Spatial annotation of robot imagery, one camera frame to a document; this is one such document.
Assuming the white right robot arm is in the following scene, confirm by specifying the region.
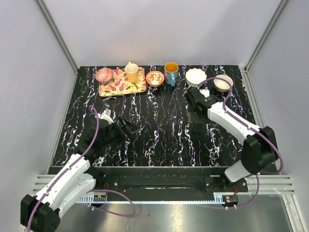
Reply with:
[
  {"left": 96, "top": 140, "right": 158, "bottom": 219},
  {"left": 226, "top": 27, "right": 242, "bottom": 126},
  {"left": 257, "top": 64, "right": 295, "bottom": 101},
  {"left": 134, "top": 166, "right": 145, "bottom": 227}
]
[{"left": 185, "top": 87, "right": 279, "bottom": 191}]

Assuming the connector box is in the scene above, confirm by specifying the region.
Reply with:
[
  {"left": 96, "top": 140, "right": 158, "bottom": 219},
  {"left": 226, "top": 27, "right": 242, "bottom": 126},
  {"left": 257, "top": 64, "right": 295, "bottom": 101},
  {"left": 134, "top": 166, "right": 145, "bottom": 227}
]
[
  {"left": 93, "top": 192, "right": 107, "bottom": 202},
  {"left": 223, "top": 195, "right": 239, "bottom": 205}
]

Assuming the orange floral small bowl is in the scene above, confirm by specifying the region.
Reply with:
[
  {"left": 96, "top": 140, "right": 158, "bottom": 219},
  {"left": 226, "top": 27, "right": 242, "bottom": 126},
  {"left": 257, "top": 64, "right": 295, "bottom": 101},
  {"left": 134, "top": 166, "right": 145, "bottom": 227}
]
[{"left": 145, "top": 71, "right": 165, "bottom": 87}]

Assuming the right connector box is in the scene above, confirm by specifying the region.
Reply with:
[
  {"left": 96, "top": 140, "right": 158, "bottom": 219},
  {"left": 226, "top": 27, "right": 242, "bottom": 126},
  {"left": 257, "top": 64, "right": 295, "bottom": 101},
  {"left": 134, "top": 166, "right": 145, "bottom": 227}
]
[{"left": 223, "top": 195, "right": 239, "bottom": 205}]

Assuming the pink patterned bowl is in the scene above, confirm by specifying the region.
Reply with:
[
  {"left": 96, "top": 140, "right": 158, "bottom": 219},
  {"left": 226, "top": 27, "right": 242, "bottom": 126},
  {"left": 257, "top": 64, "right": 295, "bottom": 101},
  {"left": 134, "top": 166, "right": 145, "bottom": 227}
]
[{"left": 95, "top": 68, "right": 113, "bottom": 84}]

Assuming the black remote control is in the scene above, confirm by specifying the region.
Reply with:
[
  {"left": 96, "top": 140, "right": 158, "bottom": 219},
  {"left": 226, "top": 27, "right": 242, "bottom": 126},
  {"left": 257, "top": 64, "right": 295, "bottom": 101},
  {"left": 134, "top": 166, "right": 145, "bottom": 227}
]
[{"left": 191, "top": 123, "right": 203, "bottom": 134}]

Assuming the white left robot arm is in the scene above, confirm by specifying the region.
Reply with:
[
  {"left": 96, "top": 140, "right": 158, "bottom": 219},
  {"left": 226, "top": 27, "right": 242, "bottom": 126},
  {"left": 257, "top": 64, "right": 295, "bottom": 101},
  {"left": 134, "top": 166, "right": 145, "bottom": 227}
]
[{"left": 20, "top": 115, "right": 139, "bottom": 232}]

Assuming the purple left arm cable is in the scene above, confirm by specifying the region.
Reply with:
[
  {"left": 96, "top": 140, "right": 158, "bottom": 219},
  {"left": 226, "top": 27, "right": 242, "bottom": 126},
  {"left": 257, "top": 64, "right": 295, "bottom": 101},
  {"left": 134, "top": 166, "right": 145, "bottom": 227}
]
[{"left": 26, "top": 105, "right": 137, "bottom": 232}]

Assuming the yellow mug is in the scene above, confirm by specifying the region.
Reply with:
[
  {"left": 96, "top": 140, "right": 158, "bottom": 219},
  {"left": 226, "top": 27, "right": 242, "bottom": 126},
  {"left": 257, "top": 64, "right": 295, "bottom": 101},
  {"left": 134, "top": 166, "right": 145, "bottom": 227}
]
[{"left": 125, "top": 62, "right": 139, "bottom": 83}]

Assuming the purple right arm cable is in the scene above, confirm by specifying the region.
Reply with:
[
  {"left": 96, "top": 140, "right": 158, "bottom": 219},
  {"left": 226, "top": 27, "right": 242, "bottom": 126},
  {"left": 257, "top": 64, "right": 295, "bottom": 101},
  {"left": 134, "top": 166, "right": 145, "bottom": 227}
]
[{"left": 197, "top": 77, "right": 285, "bottom": 210}]

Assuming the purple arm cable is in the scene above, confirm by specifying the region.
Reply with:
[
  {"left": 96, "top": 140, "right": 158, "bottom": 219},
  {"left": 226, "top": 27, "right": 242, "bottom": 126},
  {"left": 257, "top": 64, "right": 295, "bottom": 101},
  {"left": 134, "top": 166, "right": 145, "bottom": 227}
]
[
  {"left": 197, "top": 77, "right": 285, "bottom": 210},
  {"left": 26, "top": 105, "right": 137, "bottom": 232}
]

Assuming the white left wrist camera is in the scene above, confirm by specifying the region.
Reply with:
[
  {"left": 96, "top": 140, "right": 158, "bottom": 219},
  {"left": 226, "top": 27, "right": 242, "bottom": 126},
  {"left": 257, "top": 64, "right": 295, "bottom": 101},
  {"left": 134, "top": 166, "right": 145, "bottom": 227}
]
[{"left": 98, "top": 109, "right": 114, "bottom": 125}]

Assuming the blue mug orange inside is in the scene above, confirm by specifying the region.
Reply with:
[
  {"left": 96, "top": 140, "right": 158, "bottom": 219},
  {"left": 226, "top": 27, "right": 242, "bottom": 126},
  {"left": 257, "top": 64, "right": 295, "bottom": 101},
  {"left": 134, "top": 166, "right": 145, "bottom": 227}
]
[{"left": 164, "top": 62, "right": 179, "bottom": 87}]

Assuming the left connector box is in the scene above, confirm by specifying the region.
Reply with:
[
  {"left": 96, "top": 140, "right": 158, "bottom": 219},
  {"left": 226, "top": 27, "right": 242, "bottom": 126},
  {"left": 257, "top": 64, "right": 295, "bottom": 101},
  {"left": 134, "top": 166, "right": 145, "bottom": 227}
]
[{"left": 93, "top": 192, "right": 107, "bottom": 202}]

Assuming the white scalloped bowl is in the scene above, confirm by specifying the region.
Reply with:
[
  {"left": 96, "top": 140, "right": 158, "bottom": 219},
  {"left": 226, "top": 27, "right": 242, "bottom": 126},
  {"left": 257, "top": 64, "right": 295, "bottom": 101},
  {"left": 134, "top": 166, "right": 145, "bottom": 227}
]
[{"left": 185, "top": 68, "right": 207, "bottom": 87}]

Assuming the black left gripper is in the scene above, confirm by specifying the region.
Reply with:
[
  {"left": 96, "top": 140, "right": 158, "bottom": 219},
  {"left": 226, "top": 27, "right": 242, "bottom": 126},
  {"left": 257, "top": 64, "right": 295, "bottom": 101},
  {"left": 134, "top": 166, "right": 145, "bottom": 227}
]
[{"left": 101, "top": 115, "right": 140, "bottom": 147}]

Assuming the floral rectangular tray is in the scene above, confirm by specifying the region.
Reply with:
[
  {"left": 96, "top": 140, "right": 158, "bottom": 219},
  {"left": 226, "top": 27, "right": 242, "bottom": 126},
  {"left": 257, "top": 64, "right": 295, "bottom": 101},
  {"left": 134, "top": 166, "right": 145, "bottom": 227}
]
[{"left": 98, "top": 67, "right": 147, "bottom": 97}]

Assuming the beige round bowl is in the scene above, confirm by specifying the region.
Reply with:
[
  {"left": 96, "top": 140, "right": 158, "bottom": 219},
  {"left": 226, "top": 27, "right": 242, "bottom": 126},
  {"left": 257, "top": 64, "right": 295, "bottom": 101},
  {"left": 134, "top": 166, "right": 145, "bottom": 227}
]
[{"left": 213, "top": 74, "right": 234, "bottom": 93}]

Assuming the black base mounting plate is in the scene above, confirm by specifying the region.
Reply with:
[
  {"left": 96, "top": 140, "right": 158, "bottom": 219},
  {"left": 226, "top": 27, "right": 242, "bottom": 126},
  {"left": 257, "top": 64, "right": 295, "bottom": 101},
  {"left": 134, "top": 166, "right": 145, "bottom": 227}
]
[{"left": 99, "top": 166, "right": 248, "bottom": 194}]

